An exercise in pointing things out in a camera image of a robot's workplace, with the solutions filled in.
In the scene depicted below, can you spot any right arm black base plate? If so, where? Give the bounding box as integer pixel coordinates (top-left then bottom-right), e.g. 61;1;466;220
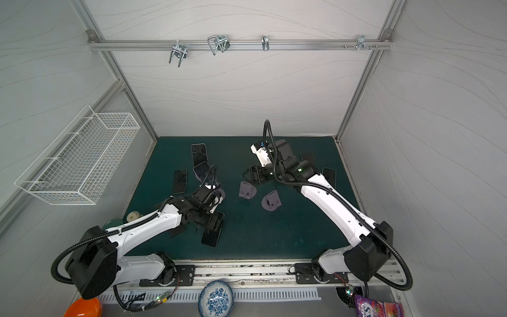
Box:
288;263;349;285

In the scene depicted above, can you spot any metal clamp right of centre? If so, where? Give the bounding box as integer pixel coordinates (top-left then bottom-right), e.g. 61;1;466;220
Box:
261;35;269;52

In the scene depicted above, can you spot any metal bracket far right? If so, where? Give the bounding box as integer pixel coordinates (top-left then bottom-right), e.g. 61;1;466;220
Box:
343;34;378;51

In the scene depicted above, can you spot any purple round stand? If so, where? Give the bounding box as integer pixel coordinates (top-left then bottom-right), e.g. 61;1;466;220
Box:
238;181;257;200
214;188;225;203
261;190;283;212

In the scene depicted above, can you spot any purple round stand middle left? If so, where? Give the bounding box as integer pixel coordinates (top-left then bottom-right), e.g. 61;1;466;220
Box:
214;188;225;203

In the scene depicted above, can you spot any green table mat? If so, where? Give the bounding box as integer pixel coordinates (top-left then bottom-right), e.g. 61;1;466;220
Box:
128;137;348;260

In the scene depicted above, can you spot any purple round stand front right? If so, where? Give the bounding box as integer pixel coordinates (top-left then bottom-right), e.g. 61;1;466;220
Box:
261;190;283;212

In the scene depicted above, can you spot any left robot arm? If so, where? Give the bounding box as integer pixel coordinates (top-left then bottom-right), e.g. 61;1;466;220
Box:
50;166;224;300

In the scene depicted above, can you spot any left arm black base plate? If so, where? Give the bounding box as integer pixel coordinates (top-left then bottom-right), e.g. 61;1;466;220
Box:
139;265;195;287

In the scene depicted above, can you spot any purple phone middle left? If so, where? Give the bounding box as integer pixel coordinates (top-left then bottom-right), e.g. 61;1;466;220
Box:
194;161;220;190

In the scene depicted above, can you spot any black stand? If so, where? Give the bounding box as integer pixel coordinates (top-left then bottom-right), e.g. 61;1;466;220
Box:
168;225;186;238

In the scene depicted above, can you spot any green cap clear jar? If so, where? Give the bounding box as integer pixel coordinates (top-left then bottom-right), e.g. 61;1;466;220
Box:
102;218;125;231

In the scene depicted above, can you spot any aluminium cross bar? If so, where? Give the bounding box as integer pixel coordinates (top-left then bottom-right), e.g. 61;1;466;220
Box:
88;38;394;52

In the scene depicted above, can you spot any purple round stand centre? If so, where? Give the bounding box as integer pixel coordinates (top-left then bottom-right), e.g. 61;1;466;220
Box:
238;181;257;200

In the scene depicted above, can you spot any purple snack bag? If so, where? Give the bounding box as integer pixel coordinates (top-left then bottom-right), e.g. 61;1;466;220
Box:
355;295;404;317

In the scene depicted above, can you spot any teal phone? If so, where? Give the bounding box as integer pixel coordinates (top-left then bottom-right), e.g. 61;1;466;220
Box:
172;169;187;194
201;211;224;248
301;152;317;168

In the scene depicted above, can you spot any orange plastic bowl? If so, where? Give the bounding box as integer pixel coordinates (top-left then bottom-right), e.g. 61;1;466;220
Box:
63;298;103;317

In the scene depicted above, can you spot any white phone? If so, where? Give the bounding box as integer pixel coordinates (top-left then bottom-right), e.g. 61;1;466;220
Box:
322;167;337;188

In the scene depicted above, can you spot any metal u-bolt clamp left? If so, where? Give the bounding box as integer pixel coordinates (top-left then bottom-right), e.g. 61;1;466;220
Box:
168;42;187;67

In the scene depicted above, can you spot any white wire basket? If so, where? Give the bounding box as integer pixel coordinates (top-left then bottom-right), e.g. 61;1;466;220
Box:
14;106;140;206

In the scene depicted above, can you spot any blue white ceramic bowl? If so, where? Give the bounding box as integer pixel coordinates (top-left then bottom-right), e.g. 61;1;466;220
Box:
198;280;234;317

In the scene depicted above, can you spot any purple phone back left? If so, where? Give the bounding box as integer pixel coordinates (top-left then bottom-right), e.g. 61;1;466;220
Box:
191;143;208;166

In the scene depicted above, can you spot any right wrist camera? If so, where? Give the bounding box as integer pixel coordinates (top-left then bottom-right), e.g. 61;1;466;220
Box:
250;140;274;168

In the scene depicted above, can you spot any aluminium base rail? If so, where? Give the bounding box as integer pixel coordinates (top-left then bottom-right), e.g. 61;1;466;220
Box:
78;259;405;293

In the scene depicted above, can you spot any metal u-bolt clamp centre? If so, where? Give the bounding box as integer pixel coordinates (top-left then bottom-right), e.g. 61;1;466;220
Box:
207;34;231;55

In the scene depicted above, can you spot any white bottle beige cap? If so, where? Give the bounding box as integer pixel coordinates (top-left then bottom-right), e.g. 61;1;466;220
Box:
125;211;143;223

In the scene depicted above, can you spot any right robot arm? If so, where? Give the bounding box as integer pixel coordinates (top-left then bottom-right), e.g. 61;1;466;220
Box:
247;120;414;291

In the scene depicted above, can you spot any white slotted cable duct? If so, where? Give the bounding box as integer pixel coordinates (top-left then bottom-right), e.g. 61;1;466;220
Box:
118;287;322;303

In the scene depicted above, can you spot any metal u-bolt clamp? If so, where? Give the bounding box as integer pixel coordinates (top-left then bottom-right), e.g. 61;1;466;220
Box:
168;42;187;67
207;34;231;55

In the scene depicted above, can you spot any purple phone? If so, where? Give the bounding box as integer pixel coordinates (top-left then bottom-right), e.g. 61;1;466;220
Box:
191;143;208;166
194;161;220;190

